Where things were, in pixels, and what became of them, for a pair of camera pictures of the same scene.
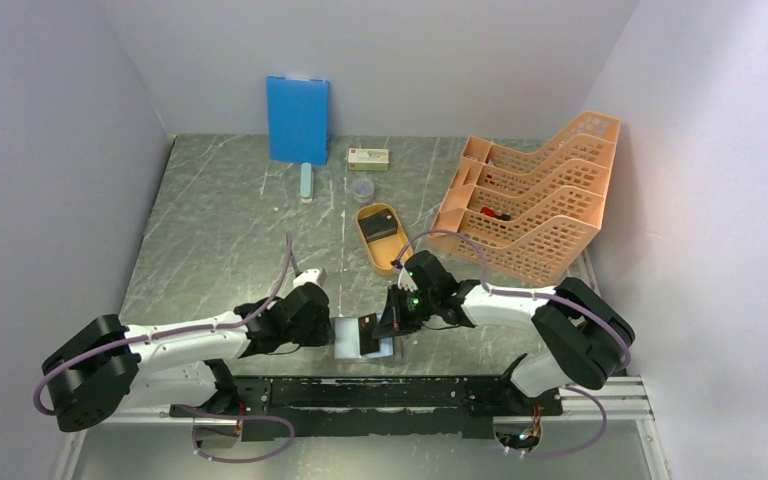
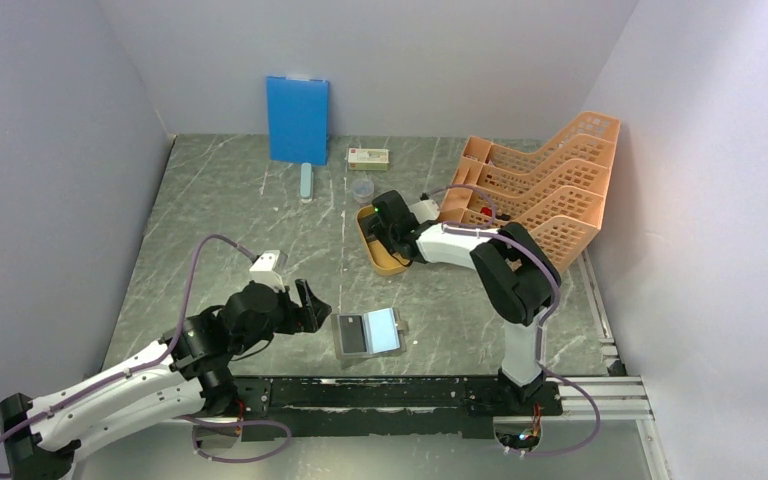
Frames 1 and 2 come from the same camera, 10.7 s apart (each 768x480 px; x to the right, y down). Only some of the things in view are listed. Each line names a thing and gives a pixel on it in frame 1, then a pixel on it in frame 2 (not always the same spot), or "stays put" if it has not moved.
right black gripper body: x=416 y=305 → x=375 y=225
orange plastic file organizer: x=537 y=217 stays put
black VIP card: x=366 y=327 → x=352 y=333
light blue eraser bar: x=305 y=179 stays put
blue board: x=298 y=119 stays put
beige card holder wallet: x=347 y=341 stays put
